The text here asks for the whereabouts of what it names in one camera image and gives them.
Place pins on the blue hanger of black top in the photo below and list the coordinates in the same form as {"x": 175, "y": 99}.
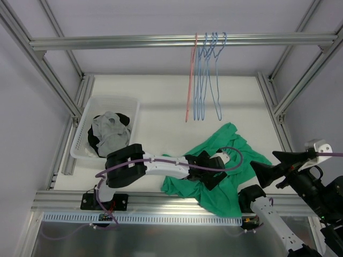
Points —
{"x": 205, "y": 67}

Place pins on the dark grey tank top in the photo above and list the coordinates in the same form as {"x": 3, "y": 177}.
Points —
{"x": 110, "y": 134}

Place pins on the white plastic basket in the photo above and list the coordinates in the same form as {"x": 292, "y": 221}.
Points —
{"x": 98, "y": 105}

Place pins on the pink wire hanger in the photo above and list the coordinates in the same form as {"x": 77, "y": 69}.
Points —
{"x": 192, "y": 65}

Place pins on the green tank top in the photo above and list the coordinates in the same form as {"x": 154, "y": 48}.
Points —
{"x": 223, "y": 199}

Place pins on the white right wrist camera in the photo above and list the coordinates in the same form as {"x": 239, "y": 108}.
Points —
{"x": 318, "y": 151}

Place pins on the black tank top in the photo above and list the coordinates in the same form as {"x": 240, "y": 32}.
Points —
{"x": 92, "y": 136}

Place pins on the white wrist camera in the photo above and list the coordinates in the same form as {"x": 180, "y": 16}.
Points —
{"x": 222, "y": 155}
{"x": 318, "y": 151}

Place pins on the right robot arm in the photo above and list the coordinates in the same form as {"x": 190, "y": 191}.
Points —
{"x": 324, "y": 201}

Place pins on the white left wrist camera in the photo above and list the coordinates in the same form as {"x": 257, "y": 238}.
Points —
{"x": 222, "y": 155}

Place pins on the blue hanger of green top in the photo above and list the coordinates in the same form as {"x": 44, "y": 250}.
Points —
{"x": 211, "y": 47}

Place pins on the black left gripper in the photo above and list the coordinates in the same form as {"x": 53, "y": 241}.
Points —
{"x": 210, "y": 168}

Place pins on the aluminium hanging rail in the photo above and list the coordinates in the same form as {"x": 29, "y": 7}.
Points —
{"x": 160, "y": 41}

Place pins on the white slotted cable duct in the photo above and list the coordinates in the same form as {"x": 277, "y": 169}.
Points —
{"x": 124, "y": 218}

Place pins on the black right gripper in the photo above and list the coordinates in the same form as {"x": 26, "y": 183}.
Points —
{"x": 290, "y": 174}

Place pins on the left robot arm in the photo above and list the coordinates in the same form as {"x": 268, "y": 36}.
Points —
{"x": 127, "y": 165}

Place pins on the blue hanger of grey top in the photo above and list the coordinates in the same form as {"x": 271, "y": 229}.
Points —
{"x": 198, "y": 102}

